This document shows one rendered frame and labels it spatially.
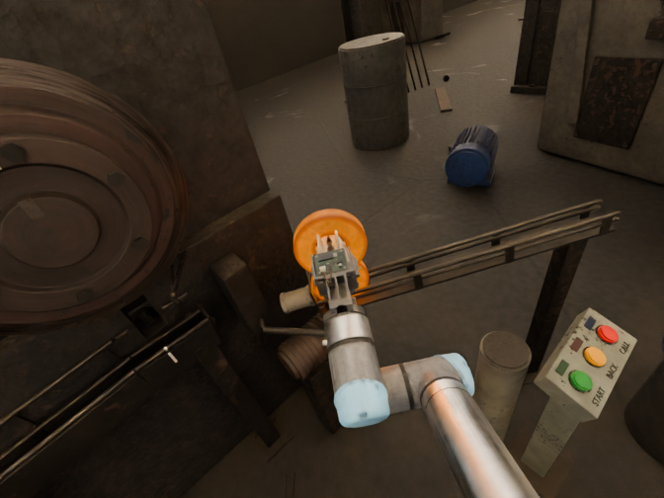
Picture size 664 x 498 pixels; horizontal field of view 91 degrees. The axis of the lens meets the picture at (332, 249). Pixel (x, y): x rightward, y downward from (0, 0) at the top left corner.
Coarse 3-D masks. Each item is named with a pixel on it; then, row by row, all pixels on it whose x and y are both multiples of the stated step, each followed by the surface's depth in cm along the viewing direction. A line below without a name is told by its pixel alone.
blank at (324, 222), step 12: (312, 216) 65; (324, 216) 64; (336, 216) 64; (348, 216) 65; (300, 228) 65; (312, 228) 65; (324, 228) 65; (336, 228) 66; (348, 228) 66; (360, 228) 66; (300, 240) 66; (312, 240) 67; (348, 240) 68; (360, 240) 68; (300, 252) 68; (312, 252) 68; (360, 252) 70; (300, 264) 70
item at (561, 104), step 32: (576, 0) 194; (608, 0) 182; (640, 0) 171; (576, 32) 201; (608, 32) 188; (640, 32) 176; (576, 64) 206; (608, 64) 193; (640, 64) 181; (576, 96) 214; (608, 96) 200; (640, 96) 186; (544, 128) 244; (576, 128) 224; (608, 128) 207; (640, 128) 194; (608, 160) 216; (640, 160) 200
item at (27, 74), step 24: (0, 72) 47; (24, 72) 48; (48, 72) 50; (72, 96) 52; (96, 96) 54; (120, 120) 58; (144, 120) 60; (168, 168) 66; (168, 264) 73; (144, 288) 72; (96, 312) 67
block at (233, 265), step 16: (224, 256) 92; (224, 272) 86; (240, 272) 86; (224, 288) 88; (240, 288) 88; (256, 288) 92; (240, 304) 90; (256, 304) 94; (240, 320) 102; (256, 320) 97
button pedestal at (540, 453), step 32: (576, 320) 79; (608, 320) 77; (576, 352) 72; (608, 352) 72; (544, 384) 70; (608, 384) 68; (544, 416) 86; (576, 416) 68; (512, 448) 111; (544, 448) 94; (544, 480) 103
